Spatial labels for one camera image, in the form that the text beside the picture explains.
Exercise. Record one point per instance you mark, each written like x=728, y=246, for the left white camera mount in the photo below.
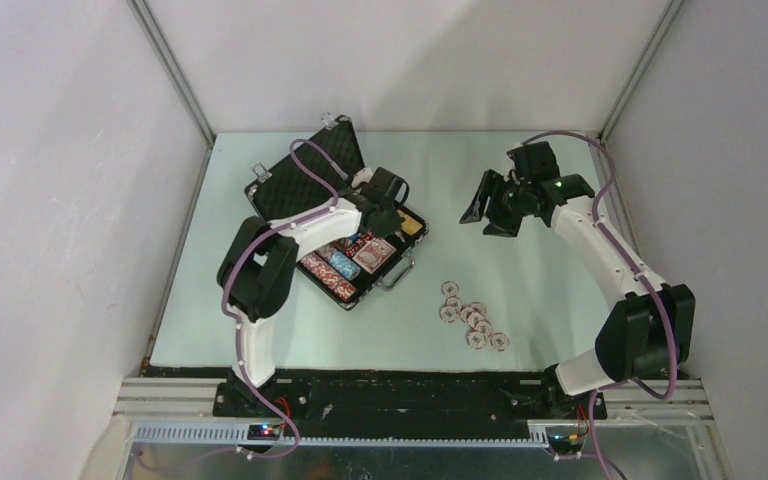
x=362, y=179

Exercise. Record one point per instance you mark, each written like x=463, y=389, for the purple grey chip stack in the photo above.
x=326, y=252

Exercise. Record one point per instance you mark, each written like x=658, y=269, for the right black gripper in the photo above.
x=493, y=184

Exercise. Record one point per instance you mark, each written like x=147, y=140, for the light blue chip stack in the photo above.
x=344, y=265

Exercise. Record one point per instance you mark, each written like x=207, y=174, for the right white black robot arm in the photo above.
x=648, y=331

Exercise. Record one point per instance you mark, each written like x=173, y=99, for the black poker set case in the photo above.
x=334, y=154

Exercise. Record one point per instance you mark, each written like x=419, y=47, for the yellow poker chip stack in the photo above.
x=410, y=226

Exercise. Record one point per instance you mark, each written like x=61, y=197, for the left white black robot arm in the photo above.
x=257, y=272

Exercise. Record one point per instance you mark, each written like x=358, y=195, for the white red chip stack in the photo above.
x=481, y=333

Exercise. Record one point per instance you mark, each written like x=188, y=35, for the red white chip row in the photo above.
x=328, y=276

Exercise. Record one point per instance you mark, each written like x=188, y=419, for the red playing card deck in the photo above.
x=373, y=254

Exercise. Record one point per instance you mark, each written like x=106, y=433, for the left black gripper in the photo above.
x=392, y=226

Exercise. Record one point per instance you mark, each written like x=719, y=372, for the red dice in case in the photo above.
x=350, y=246

